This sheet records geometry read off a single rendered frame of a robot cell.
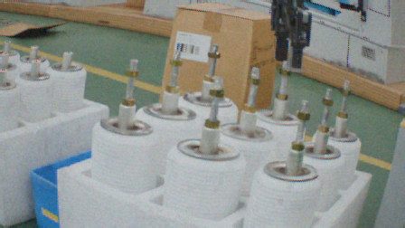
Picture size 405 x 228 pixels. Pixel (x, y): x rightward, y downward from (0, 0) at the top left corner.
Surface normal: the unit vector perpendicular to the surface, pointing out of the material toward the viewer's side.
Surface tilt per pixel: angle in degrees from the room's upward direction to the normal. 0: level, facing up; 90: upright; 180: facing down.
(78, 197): 90
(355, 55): 90
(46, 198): 92
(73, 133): 90
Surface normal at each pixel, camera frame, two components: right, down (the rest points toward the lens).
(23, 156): 0.87, 0.23
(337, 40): -0.62, 0.11
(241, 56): -0.39, 0.17
